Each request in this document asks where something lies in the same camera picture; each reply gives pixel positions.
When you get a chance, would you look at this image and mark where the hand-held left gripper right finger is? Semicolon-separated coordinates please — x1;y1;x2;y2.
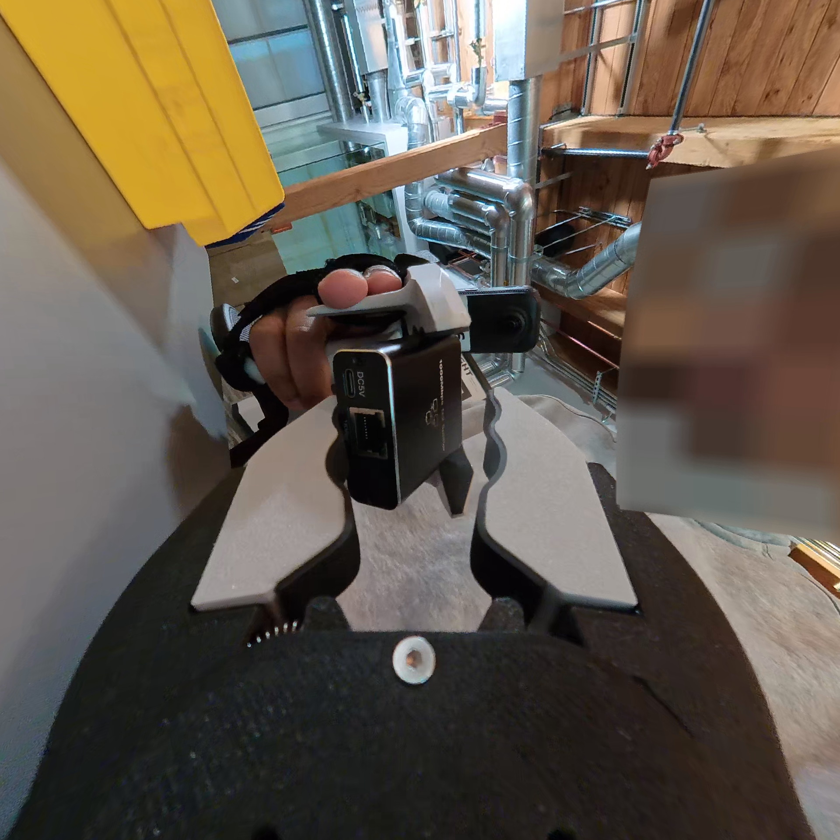
470;387;639;610

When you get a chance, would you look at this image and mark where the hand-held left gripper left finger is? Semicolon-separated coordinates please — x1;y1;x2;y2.
190;397;362;613

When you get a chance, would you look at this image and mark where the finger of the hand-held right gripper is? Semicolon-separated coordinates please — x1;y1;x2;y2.
436;453;475;519
307;266;472;339

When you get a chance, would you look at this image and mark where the black network splitter box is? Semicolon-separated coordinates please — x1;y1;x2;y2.
332;336;463;511

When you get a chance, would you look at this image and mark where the yellow plastic bin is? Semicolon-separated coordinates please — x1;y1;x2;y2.
0;0;286;248

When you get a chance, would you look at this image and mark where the person's right hand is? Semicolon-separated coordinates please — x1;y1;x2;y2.
249;269;403;413

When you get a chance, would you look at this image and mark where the cluster of silver pipes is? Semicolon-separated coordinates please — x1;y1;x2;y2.
305;0;643;388

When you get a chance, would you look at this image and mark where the wooden railing beam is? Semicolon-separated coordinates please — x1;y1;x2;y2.
279;122;510;224

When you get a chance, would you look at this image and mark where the white cabinet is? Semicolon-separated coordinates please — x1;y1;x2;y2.
318;121;409;173

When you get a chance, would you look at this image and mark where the blue striped bag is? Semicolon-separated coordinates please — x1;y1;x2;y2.
243;203;287;236

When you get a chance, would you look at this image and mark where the red pipe clamp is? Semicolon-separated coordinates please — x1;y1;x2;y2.
646;131;685;172

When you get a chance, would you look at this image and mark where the thick wooden beam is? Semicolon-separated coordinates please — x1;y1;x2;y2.
541;113;840;169

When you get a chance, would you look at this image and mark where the metal conduit rod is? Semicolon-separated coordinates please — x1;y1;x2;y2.
668;0;718;136

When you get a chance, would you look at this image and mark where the rectangular metal duct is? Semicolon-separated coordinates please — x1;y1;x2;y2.
491;0;567;181

